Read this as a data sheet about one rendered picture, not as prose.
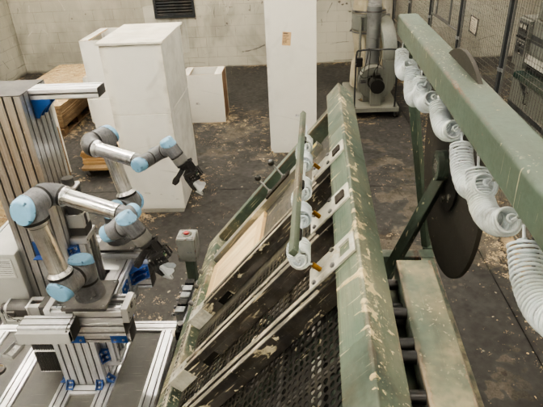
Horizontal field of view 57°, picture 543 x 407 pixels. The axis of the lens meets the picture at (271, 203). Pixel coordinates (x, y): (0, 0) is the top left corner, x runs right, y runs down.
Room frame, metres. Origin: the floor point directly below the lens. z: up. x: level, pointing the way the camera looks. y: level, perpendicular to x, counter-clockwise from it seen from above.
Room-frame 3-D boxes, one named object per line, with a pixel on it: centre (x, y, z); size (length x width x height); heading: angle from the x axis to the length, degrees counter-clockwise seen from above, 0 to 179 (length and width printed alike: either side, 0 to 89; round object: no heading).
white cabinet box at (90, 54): (6.69, 1.91, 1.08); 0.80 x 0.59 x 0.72; 176
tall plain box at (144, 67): (4.96, 1.14, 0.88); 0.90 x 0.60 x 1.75; 176
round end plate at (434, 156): (1.60, -0.62, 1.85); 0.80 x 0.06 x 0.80; 174
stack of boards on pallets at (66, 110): (8.16, 3.34, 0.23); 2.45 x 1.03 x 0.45; 176
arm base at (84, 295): (1.99, 0.93, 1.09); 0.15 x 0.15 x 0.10
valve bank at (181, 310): (2.23, 0.52, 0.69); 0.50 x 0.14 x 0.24; 174
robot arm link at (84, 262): (1.99, 0.94, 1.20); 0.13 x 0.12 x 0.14; 163
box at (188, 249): (2.67, 0.55, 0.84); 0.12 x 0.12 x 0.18; 84
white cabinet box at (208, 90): (7.40, 0.89, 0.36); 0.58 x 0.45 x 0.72; 86
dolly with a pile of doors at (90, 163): (5.77, 2.00, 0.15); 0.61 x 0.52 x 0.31; 176
